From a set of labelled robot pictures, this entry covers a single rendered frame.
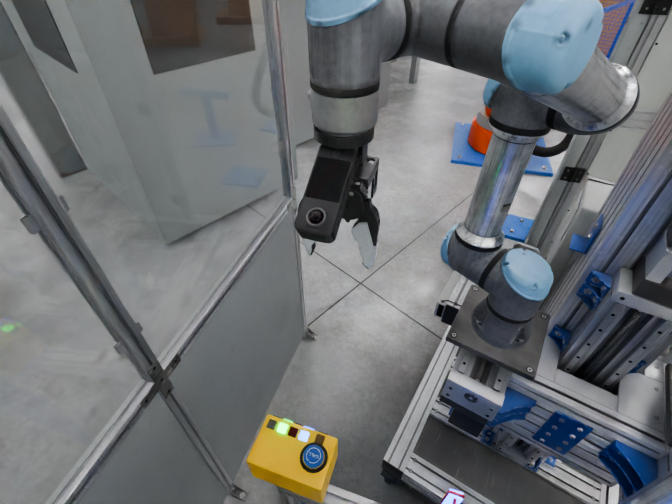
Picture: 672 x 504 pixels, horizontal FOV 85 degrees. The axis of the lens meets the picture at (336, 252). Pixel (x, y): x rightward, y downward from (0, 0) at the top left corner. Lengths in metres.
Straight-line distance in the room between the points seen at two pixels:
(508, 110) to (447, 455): 1.40
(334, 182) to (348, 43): 0.14
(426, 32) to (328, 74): 0.11
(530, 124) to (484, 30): 0.42
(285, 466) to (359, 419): 1.22
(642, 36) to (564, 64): 1.39
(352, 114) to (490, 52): 0.14
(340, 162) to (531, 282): 0.60
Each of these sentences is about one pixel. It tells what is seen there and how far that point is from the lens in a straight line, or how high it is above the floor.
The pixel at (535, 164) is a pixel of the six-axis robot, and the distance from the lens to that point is 4.21.
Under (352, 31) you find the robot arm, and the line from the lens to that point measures 0.39.
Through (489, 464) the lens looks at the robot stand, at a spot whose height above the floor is 0.21.
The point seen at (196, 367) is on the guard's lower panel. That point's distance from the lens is 1.23.
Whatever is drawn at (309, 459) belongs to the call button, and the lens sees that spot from 0.82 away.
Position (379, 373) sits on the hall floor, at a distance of 2.14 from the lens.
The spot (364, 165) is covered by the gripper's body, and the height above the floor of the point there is 1.62.
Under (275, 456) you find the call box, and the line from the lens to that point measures 0.84.
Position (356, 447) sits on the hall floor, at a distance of 1.97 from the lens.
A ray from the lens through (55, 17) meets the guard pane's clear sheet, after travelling 0.76.
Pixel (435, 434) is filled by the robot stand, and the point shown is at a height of 0.21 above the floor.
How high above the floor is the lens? 1.86
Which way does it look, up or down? 43 degrees down
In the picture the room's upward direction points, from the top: straight up
